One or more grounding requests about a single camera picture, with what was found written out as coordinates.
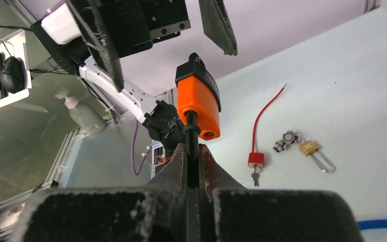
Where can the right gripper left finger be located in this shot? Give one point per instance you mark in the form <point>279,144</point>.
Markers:
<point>153,212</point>

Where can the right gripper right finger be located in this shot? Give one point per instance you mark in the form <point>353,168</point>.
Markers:
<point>231,212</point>

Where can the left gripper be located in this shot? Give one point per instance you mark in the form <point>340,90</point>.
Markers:
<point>112,29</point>

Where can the orange black padlock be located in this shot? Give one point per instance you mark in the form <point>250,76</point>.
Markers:
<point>198,106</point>

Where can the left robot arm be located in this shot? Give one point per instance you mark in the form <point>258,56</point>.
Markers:
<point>160,118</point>

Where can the silver key bunch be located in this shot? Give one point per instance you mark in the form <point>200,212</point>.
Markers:
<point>288,138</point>

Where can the brass long-shackle padlock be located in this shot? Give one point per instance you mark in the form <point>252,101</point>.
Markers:
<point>311,149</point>

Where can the sanitizer pump bottle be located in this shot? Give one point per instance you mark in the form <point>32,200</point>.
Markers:
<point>84,115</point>

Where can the black computer mouse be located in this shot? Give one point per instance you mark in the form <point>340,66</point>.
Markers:
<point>12,75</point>

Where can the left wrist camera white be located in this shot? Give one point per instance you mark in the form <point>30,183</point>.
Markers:
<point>60,25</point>

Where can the blue cable lock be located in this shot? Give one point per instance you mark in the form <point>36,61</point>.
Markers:
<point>372,224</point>

